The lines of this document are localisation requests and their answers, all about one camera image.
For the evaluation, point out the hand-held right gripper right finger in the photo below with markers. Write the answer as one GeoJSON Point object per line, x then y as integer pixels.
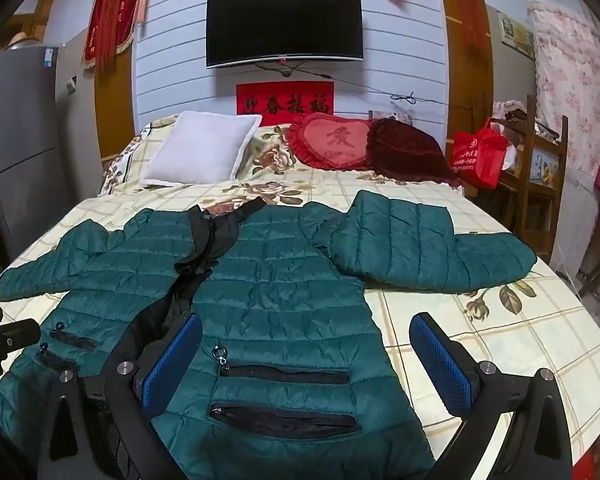
{"type": "Point", "coordinates": [440, 365]}

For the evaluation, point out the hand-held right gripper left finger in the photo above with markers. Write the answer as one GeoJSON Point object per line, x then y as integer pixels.
{"type": "Point", "coordinates": [172, 360]}

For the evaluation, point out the green puffer jacket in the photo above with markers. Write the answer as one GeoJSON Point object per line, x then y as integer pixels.
{"type": "Point", "coordinates": [290, 285]}

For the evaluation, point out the floral checked bed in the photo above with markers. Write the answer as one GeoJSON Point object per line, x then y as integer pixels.
{"type": "Point", "coordinates": [505, 340]}

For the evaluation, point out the grey refrigerator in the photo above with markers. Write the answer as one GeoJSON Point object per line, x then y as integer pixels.
{"type": "Point", "coordinates": [22, 150]}

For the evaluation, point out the red shopping bag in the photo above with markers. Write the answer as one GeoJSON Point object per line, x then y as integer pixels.
{"type": "Point", "coordinates": [477, 155]}

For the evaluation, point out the white square pillow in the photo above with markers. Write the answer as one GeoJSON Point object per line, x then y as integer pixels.
{"type": "Point", "coordinates": [200, 147]}

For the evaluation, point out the dark red velvet pillow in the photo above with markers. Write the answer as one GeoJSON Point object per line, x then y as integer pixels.
{"type": "Point", "coordinates": [405, 152]}

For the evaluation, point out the wooden chair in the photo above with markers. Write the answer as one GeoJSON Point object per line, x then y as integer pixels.
{"type": "Point", "coordinates": [547, 160]}

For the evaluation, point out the red heart pillow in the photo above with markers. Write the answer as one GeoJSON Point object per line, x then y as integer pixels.
{"type": "Point", "coordinates": [330, 142]}

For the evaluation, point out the pink floral hanging cloth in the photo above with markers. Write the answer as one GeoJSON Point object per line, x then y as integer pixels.
{"type": "Point", "coordinates": [572, 80]}

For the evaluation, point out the red tasselled pennant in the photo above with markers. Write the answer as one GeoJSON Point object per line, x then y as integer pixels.
{"type": "Point", "coordinates": [111, 15]}

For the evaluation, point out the wall socket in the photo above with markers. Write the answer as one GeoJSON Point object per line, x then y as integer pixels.
{"type": "Point", "coordinates": [71, 85]}

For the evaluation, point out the red wall banner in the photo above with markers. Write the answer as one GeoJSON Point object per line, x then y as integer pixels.
{"type": "Point", "coordinates": [285, 104]}

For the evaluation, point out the small wall calendar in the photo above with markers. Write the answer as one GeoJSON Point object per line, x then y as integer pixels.
{"type": "Point", "coordinates": [517, 34]}

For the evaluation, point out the black wall television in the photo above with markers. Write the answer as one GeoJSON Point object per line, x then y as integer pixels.
{"type": "Point", "coordinates": [285, 25]}

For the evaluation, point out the red knot wall ornament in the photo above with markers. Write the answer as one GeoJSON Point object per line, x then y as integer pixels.
{"type": "Point", "coordinates": [467, 5]}

